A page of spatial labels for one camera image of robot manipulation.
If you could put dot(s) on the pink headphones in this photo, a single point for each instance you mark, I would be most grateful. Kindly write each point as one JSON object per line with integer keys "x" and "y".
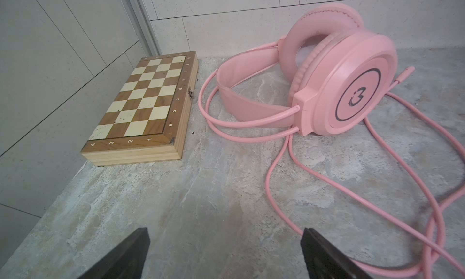
{"x": 338, "y": 71}

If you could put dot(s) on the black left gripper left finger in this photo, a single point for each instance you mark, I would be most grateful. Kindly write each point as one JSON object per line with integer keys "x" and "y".
{"x": 125, "y": 261}

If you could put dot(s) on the wooden folded chess board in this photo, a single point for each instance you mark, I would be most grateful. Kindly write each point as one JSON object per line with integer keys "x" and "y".
{"x": 148, "y": 119}

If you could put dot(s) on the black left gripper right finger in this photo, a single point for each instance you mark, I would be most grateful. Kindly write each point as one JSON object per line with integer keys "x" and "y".
{"x": 324, "y": 261}

